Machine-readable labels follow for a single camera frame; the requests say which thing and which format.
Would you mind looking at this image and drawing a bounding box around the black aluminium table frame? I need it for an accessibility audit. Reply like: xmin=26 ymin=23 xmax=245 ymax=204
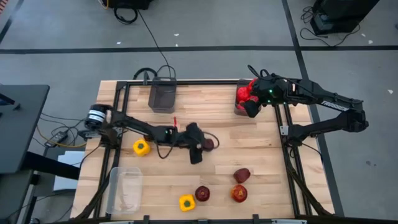
xmin=70 ymin=79 xmax=335 ymax=224

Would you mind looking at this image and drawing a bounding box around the dark red apple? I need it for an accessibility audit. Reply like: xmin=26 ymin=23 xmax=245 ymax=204
xmin=233 ymin=167 xmax=251 ymax=184
xmin=195 ymin=185 xmax=211 ymax=202
xmin=201 ymin=138 xmax=215 ymax=152

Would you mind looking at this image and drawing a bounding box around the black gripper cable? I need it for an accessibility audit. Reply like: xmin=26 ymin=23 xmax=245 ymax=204
xmin=154 ymin=132 xmax=220 ymax=159
xmin=247 ymin=64 xmax=271 ymax=79

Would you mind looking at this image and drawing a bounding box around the black equipment box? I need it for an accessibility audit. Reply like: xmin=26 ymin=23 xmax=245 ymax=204
xmin=107 ymin=0 xmax=154 ymax=10

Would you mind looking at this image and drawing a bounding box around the black desk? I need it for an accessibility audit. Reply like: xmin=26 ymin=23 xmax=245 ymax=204
xmin=0 ymin=83 xmax=50 ymax=175

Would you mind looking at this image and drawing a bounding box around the coiled black cable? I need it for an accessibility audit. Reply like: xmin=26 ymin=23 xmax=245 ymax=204
xmin=113 ymin=6 xmax=139 ymax=26

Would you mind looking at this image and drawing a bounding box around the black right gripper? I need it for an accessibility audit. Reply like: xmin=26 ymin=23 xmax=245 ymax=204
xmin=243 ymin=73 xmax=290 ymax=119

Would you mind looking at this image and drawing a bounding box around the yellow bell pepper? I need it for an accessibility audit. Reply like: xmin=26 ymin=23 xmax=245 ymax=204
xmin=132 ymin=138 xmax=152 ymax=157
xmin=178 ymin=194 xmax=197 ymax=213

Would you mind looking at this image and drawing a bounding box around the orange red round fruit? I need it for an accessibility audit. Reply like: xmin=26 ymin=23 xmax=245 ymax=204
xmin=230 ymin=184 xmax=249 ymax=203

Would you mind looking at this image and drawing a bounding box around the red bell pepper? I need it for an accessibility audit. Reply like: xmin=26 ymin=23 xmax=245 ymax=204
xmin=241 ymin=78 xmax=259 ymax=98
xmin=236 ymin=91 xmax=254 ymax=110

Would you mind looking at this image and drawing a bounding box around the grey translucent bin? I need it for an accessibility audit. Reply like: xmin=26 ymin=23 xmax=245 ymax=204
xmin=233 ymin=78 xmax=262 ymax=118
xmin=147 ymin=77 xmax=177 ymax=114

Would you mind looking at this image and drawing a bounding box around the black power adapter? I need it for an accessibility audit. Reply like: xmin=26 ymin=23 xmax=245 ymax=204
xmin=44 ymin=131 xmax=69 ymax=148

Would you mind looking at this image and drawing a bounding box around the black looped cable with plug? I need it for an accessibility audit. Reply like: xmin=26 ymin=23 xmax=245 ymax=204
xmin=132 ymin=67 xmax=159 ymax=85

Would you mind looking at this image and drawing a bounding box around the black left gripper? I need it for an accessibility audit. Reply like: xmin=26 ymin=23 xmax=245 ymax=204
xmin=169 ymin=121 xmax=205 ymax=166

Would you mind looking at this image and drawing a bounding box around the long black floor cable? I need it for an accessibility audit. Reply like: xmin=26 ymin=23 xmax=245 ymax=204
xmin=136 ymin=9 xmax=172 ymax=78

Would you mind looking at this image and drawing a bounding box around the black cabinet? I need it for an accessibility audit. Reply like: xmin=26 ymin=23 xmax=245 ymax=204
xmin=310 ymin=0 xmax=381 ymax=36

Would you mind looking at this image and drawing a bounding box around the white paper sheet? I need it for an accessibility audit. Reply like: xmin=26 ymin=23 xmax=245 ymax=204
xmin=52 ymin=150 xmax=85 ymax=192

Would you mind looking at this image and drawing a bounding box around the clear plastic container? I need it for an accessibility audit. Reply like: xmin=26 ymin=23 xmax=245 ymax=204
xmin=106 ymin=166 xmax=144 ymax=215

